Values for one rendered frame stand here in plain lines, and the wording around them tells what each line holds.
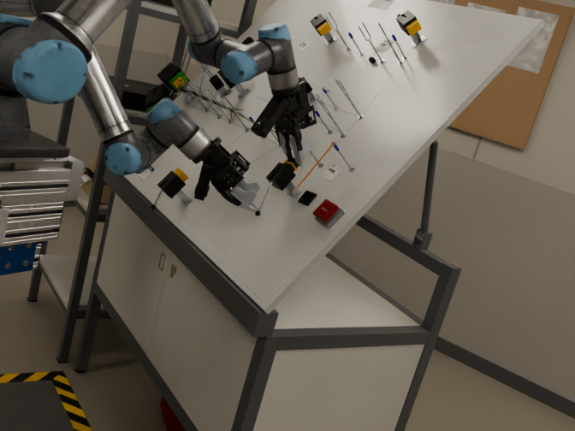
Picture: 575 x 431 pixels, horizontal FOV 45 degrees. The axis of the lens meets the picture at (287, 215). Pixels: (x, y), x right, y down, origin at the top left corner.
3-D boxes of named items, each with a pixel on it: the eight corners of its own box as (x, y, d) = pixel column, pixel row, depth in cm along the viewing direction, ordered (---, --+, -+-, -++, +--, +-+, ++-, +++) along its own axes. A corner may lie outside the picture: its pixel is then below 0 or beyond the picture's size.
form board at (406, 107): (112, 165, 257) (109, 162, 255) (301, -18, 270) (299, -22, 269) (268, 315, 164) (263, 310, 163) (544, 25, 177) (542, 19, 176)
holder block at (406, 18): (413, 26, 206) (400, 2, 200) (429, 40, 197) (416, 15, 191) (400, 36, 206) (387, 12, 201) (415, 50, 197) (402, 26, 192)
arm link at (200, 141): (174, 153, 169) (184, 138, 176) (187, 166, 171) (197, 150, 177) (194, 137, 165) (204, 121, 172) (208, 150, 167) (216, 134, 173)
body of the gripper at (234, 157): (246, 180, 170) (210, 146, 166) (222, 198, 174) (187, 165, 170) (252, 165, 176) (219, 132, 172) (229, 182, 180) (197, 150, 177)
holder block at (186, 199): (163, 219, 212) (142, 198, 206) (191, 191, 213) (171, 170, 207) (168, 224, 208) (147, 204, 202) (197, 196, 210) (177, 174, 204)
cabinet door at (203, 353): (218, 464, 180) (256, 329, 170) (144, 356, 222) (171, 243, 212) (227, 463, 181) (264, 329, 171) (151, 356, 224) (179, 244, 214)
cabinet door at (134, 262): (145, 355, 223) (172, 243, 213) (95, 282, 266) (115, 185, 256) (151, 355, 224) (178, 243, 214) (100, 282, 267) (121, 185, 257)
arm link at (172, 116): (145, 114, 172) (168, 91, 170) (177, 145, 175) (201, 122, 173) (140, 122, 164) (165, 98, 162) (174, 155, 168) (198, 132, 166)
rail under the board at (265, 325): (252, 337, 164) (259, 312, 163) (103, 180, 257) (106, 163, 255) (272, 336, 168) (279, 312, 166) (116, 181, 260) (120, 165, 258)
